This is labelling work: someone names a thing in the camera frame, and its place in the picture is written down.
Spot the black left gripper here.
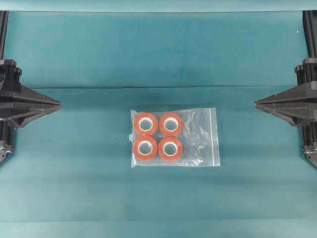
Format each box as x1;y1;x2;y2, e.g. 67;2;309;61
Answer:
0;59;62;152

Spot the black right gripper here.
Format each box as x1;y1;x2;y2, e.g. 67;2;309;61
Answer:
256;58;317;159

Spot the clear zip bag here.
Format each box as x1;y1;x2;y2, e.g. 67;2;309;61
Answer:
130;108;220;167

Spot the orange tape roll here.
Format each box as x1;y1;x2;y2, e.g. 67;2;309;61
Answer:
133;136;158;161
158;137;183;162
133;113;158;135
159;113;183;136

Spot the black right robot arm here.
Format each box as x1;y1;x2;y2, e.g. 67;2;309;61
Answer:
255;10;317;166

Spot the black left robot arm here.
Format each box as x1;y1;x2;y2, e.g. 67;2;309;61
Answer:
0;11;62;159

